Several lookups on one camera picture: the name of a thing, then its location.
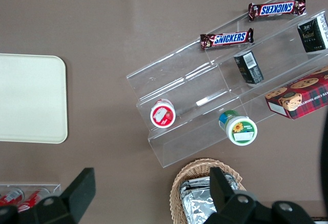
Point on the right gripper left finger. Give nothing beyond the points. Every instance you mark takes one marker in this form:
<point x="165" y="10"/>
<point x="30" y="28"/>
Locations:
<point x="77" y="195"/>

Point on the cream plastic tray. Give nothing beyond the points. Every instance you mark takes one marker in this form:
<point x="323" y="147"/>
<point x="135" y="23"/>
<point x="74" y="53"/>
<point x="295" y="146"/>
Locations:
<point x="30" y="98"/>

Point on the black box gold lettering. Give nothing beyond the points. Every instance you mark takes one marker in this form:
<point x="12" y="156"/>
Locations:
<point x="312" y="33"/>

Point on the silver foil pack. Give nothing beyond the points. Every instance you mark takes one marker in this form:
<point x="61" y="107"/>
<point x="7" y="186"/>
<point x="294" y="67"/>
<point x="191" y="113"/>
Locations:
<point x="194" y="184"/>
<point x="197" y="208"/>

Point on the clear acrylic stepped shelf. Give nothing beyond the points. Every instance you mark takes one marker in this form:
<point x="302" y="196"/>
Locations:
<point x="194" y="85"/>

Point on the red tartan cookie box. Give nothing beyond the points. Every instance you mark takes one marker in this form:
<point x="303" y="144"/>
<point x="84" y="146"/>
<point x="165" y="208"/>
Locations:
<point x="299" y="98"/>

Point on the oval light wicker basket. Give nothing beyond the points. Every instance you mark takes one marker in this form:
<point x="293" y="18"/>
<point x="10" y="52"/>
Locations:
<point x="176" y="190"/>

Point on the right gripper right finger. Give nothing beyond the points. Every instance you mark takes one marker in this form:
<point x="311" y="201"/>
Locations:
<point x="228" y="198"/>

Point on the clear acrylic bottle rack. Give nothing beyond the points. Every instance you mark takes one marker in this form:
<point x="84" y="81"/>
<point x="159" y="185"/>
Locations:
<point x="55" y="186"/>

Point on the black box with barcode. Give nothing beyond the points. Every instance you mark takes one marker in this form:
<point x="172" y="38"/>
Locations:
<point x="248" y="67"/>

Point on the Snickers chocolate bar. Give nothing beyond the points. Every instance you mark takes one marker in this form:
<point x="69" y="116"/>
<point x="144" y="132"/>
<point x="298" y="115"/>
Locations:
<point x="226" y="39"/>
<point x="276" y="8"/>

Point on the red lid yogurt cup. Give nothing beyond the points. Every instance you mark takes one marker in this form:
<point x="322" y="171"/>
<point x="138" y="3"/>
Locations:
<point x="162" y="115"/>

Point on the green lid yogurt cup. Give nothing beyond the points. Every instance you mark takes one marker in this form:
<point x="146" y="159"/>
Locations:
<point x="241" y="131"/>

